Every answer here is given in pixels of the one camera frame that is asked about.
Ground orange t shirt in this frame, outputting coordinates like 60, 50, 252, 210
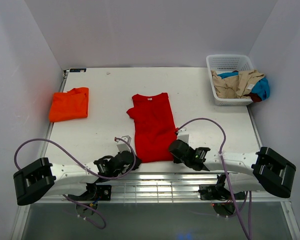
48, 87, 89, 123

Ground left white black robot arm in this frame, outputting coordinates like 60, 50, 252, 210
13, 150, 142, 206

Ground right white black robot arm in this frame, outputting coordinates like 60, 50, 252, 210
168, 139, 297, 199

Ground beige t shirt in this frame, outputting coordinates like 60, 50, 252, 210
210, 69, 266, 99

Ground dark red t shirt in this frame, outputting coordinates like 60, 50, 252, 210
249, 93, 263, 103

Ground white plastic laundry basket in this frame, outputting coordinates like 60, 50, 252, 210
206, 54, 254, 106

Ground blue label sticker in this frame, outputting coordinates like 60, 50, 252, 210
69, 68, 87, 73

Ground blue t shirt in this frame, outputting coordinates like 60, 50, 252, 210
218, 71, 271, 100

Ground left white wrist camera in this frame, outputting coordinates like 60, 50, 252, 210
114, 135, 132, 153

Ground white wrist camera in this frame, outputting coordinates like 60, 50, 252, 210
114, 135, 132, 153
175, 127, 190, 144

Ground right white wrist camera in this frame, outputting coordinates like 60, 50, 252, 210
175, 127, 190, 144

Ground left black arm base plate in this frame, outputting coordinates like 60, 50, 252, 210
67, 183, 112, 202

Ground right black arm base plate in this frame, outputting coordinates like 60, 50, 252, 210
198, 184, 233, 201

